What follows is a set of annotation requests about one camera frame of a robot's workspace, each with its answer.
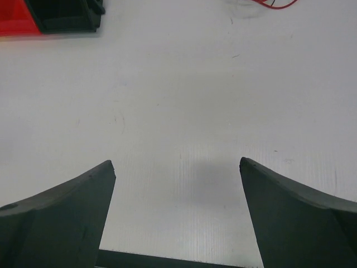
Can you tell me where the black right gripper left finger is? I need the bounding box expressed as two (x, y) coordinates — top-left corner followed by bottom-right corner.
(1, 160), (115, 267)

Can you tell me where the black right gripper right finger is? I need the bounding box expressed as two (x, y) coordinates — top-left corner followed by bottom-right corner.
(239, 157), (356, 267)

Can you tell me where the red cable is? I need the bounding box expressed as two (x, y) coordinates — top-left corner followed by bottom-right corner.
(252, 0), (298, 9)

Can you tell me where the black plastic bin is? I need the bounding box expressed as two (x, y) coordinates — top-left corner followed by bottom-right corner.
(25, 0), (105, 34)

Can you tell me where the red plastic bin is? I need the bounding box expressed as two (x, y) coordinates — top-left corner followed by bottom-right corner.
(0, 0), (41, 37)

